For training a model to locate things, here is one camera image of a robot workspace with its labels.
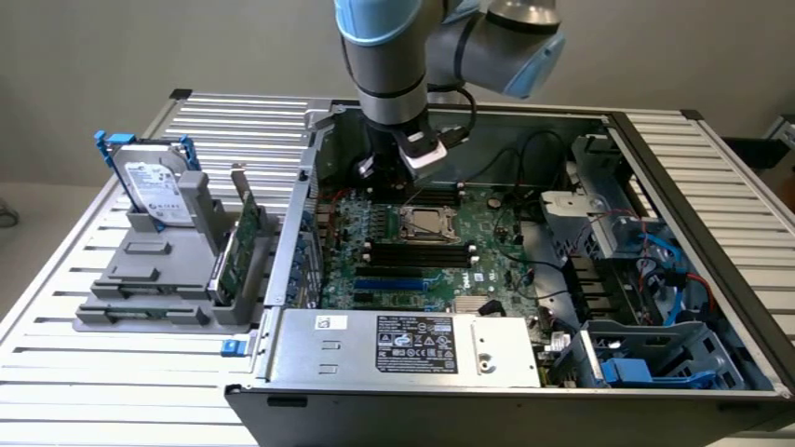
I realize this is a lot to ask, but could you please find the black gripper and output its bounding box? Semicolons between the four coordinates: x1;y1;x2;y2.
352;121;420;195

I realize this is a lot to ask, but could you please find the silver square CPU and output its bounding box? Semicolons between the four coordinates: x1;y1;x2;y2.
411;211;450;234

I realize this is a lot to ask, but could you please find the black RAM slot bank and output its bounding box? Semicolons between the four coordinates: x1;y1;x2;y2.
364;239;479;269
403;182;467;207

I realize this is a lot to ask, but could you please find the black expansion slot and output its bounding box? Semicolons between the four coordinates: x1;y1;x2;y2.
355;265;431;279

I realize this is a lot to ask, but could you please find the blue expansion slot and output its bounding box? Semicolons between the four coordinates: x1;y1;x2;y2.
355;277;424;291

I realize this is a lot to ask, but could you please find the green motherboard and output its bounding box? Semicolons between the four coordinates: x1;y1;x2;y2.
315;182;543;323

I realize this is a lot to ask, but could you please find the green graphics card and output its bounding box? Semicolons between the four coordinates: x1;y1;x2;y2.
208;162;263;306

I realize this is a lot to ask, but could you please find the silver chipset heat sink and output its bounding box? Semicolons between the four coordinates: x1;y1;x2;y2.
454;294;494;315

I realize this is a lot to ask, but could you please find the grey metal disk bay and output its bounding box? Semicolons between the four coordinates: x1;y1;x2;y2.
538;133;663;260

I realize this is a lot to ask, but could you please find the silver hard disk drive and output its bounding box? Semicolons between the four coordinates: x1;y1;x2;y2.
111;142;191;228

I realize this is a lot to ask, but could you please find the silver power supply unit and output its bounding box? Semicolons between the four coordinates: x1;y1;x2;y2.
264;308;543;388

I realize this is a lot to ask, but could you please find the grey plastic parts rack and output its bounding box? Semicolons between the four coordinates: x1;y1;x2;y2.
72;169;286;333

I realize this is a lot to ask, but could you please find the green RAM stick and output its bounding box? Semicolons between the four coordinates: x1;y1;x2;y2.
103;304;195;318

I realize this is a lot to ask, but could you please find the open black PC case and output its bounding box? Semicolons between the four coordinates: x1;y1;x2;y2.
224;98;795;447

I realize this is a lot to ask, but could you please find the blue plastic drive caddy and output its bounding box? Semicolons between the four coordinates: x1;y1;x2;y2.
598;357;655;388

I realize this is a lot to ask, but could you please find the dark furniture in background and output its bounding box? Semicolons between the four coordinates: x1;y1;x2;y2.
719;114;795;171

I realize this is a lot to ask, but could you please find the grey metal drive cage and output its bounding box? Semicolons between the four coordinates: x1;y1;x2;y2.
556;318;749;390

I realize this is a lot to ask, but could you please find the white grey wrist camera box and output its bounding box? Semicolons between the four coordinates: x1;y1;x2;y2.
395;129;452;182

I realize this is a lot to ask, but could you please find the CPU socket with metal frame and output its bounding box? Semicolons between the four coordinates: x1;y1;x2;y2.
395;203;464;244

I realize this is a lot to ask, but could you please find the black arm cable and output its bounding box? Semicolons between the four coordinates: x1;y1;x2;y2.
426;84;480;146

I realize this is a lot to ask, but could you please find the black wire in case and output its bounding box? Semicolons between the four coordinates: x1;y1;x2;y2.
462;129;567;196

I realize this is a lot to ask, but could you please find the blue disk bracket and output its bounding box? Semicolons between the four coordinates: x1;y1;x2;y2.
94;131;200;188

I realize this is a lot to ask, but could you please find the blue data wire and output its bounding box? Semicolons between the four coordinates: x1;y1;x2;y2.
638;231;687;327

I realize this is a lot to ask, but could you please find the red wire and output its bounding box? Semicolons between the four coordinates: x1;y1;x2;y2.
639;221;715;314

